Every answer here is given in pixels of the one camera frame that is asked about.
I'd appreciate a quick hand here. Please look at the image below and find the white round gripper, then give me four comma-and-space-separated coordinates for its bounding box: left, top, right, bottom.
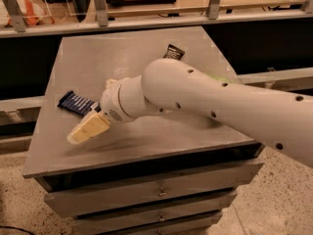
67, 76, 163, 144

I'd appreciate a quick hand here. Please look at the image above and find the blue rxbar blueberry wrapper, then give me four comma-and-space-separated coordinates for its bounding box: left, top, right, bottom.
58, 90, 101, 117

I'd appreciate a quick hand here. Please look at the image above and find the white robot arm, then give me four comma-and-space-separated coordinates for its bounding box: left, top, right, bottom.
67, 59, 313, 167

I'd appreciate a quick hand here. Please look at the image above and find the dark brown snack bar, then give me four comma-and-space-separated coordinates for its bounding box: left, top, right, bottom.
164, 44, 185, 60

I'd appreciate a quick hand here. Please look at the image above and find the grey drawer cabinet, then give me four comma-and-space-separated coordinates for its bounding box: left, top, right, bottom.
23, 26, 260, 221

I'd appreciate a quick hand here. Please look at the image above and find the top grey drawer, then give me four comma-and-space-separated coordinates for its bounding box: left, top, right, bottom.
44, 159, 263, 217

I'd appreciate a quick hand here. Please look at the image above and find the grey drawer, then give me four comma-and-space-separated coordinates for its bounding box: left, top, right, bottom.
106, 211, 222, 235
74, 190, 237, 235
44, 159, 263, 217

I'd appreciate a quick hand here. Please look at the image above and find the orange white cloth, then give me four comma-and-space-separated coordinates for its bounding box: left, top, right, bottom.
0, 0, 55, 26

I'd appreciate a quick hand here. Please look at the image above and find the green crumpled chip bag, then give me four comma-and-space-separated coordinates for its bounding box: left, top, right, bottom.
209, 74, 232, 83

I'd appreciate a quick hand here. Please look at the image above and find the middle grey drawer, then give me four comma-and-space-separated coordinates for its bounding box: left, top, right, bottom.
74, 190, 237, 235

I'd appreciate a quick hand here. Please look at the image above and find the bottom grey drawer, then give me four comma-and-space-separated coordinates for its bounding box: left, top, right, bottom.
106, 211, 222, 235

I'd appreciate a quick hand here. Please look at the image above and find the middle metal bracket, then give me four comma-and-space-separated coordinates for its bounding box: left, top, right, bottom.
94, 0, 109, 27

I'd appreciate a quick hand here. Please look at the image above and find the metal bracket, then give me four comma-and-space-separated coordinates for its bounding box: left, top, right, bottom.
206, 0, 221, 20
2, 0, 26, 32
94, 0, 109, 27

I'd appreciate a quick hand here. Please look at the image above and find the left metal bracket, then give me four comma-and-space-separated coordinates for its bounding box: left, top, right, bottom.
2, 0, 26, 32

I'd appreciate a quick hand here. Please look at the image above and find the black floor cable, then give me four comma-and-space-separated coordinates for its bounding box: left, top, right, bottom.
0, 224, 27, 235

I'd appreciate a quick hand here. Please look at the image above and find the right metal bracket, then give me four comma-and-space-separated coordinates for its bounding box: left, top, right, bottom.
206, 0, 221, 20

